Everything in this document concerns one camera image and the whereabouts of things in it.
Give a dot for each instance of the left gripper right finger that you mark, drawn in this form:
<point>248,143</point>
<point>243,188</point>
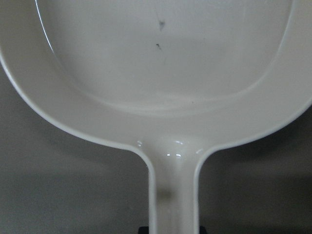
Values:
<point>202,230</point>

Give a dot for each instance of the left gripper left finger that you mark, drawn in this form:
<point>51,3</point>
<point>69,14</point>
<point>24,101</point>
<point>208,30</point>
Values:
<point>143,230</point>

